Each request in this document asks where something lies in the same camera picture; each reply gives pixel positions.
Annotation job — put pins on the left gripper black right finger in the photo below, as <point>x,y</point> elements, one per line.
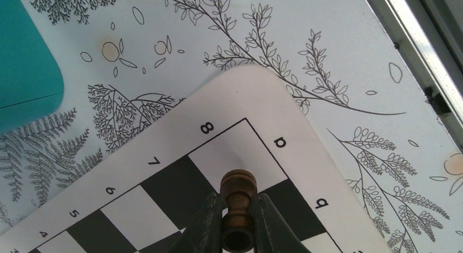
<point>271,231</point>

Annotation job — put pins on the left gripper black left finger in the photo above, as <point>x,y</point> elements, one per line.
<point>204,233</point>

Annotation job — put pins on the dark chess rook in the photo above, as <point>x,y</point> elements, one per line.
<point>238,187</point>

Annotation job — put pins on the black and white chessboard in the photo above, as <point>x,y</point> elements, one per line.
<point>236,167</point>

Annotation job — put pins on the floral patterned table mat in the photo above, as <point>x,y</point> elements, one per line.
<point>127,63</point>

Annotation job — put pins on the teal plastic tray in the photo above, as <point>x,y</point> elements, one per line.
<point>31,80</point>

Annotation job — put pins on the aluminium mounting rail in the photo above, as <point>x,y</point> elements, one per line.
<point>427,36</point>

